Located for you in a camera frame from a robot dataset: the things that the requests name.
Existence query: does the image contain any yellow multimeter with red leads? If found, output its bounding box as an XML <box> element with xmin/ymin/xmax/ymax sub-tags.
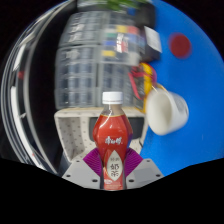
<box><xmin>128</xmin><ymin>62</ymin><xmax>158</xmax><ymax>113</ymax></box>

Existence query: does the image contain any flat black zip case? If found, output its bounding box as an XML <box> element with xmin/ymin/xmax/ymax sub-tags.
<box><xmin>134</xmin><ymin>3</ymin><xmax>156</xmax><ymax>29</ymax></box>

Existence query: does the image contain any grey small-parts drawer cabinet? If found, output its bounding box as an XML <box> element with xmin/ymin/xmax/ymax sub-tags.
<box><xmin>98</xmin><ymin>63</ymin><xmax>141</xmax><ymax>111</ymax></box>
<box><xmin>59</xmin><ymin>11</ymin><xmax>108</xmax><ymax>48</ymax></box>
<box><xmin>54</xmin><ymin>46</ymin><xmax>101</xmax><ymax>109</ymax></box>

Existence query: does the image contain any white cup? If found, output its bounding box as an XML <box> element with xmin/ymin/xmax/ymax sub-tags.
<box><xmin>145</xmin><ymin>87</ymin><xmax>190</xmax><ymax>137</ymax></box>

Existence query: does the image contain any red drink bottle white cap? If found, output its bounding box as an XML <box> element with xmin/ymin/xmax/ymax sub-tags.
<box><xmin>92</xmin><ymin>91</ymin><xmax>134</xmax><ymax>192</ymax></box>

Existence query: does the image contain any clear box of colourful parts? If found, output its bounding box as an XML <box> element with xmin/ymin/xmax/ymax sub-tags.
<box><xmin>101</xmin><ymin>24</ymin><xmax>142</xmax><ymax>66</ymax></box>

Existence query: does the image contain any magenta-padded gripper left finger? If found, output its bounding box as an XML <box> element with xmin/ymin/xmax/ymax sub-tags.
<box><xmin>61</xmin><ymin>147</ymin><xmax>103</xmax><ymax>190</ymax></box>

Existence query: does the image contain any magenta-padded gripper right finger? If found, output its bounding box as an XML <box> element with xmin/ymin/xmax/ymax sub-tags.
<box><xmin>123</xmin><ymin>147</ymin><xmax>164</xmax><ymax>190</ymax></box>

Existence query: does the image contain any flat round red coaster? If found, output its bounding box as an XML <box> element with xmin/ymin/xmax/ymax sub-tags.
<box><xmin>168</xmin><ymin>32</ymin><xmax>193</xmax><ymax>60</ymax></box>

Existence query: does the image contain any small black box white label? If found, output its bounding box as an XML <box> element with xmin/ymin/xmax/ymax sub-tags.
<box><xmin>143</xmin><ymin>25</ymin><xmax>163</xmax><ymax>63</ymax></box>

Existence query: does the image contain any white perforated tray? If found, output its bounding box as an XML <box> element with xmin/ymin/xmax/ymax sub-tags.
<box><xmin>54</xmin><ymin>107</ymin><xmax>149</xmax><ymax>168</ymax></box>

